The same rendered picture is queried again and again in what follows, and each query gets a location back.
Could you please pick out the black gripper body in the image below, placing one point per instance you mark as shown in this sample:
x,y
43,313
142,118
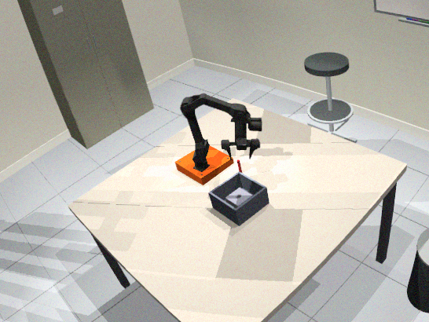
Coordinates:
x,y
255,142

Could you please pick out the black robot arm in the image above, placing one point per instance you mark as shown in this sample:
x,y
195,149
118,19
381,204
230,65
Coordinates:
x,y
240,116

